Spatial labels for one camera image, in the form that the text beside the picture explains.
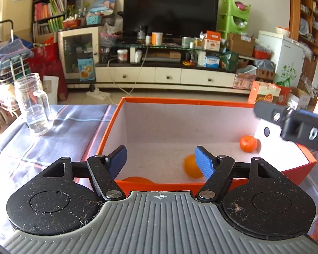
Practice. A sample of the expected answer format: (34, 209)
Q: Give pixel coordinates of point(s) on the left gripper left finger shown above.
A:
(104, 169)

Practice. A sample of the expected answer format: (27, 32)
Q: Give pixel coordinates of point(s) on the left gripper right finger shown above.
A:
(217, 172)

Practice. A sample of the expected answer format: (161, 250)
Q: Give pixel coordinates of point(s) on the orange tangerine box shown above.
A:
(191, 168)

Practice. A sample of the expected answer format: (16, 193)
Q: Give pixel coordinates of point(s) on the orange tangerine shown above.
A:
(248, 144)

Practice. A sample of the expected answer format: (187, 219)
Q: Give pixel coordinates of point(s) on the orange white gift box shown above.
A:
(261, 91)

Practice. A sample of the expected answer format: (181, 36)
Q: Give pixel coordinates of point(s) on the orange cardboard box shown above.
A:
(159, 133)

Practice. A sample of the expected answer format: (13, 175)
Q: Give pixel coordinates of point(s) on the white chest freezer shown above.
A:
(288, 56)

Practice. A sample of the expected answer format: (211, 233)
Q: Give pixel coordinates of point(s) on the white power strip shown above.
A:
(97, 94)

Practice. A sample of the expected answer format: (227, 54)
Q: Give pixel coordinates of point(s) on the blue plaid tablecloth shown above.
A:
(76, 133)

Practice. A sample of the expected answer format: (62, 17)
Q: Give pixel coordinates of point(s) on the clear glass mason mug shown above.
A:
(34, 104)

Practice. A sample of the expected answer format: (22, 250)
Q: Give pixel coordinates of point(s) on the white tv stand cabinet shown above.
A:
(159, 75)

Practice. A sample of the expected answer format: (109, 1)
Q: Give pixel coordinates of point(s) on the wooden display shelf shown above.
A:
(304, 23)

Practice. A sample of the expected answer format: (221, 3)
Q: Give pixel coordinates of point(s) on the green stacked plastic bins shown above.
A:
(233, 17)

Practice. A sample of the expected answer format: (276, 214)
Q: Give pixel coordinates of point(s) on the white glass door cabinet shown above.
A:
(79, 52)

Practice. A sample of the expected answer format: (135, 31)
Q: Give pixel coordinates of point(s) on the shopping trolley with bags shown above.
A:
(13, 65)

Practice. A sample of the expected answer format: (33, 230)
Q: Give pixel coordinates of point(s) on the black flat screen television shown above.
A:
(173, 18)

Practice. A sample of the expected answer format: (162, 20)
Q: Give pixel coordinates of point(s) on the black bookshelf with books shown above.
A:
(47, 16)

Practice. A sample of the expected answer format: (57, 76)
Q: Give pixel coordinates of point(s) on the beige standing air conditioner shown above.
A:
(20, 13)

